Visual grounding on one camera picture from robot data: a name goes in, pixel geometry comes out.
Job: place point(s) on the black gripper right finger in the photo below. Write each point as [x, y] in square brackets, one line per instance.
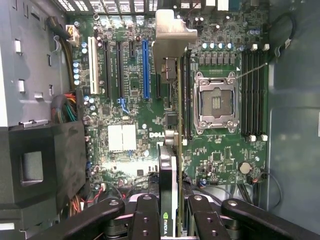
[207, 222]

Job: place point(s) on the white power connector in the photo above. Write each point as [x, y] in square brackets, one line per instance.
[73, 35]

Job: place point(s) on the long black expansion slot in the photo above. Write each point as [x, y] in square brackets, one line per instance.
[107, 70]
[120, 70]

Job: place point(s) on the silver chipset heatsink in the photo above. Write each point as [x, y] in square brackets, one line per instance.
[122, 137]

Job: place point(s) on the short black expansion slot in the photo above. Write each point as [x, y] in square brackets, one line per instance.
[158, 86]
[132, 48]

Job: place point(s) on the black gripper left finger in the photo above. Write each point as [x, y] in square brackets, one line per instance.
[146, 220]

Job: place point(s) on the grey metal PC case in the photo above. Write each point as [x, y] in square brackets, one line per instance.
[292, 112]

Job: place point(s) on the thin CPU socket locking lever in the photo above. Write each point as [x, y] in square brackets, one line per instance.
[252, 70]

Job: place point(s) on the black RAM slot white clips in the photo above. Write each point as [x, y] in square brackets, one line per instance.
[256, 92]
[187, 100]
[262, 92]
[250, 92]
[245, 92]

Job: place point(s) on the black plastic fan shroud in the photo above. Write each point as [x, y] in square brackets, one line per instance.
[47, 160]

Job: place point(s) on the silver coin cell battery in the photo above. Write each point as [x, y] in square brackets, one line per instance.
[244, 167]

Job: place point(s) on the green Dell motherboard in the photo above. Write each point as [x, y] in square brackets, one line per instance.
[220, 152]

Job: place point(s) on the blue expansion slot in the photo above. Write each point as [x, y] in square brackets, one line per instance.
[146, 70]

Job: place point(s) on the white expansion slot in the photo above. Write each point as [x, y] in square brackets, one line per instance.
[93, 67]

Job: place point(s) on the metal CPU socket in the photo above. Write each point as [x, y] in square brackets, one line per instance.
[216, 102]

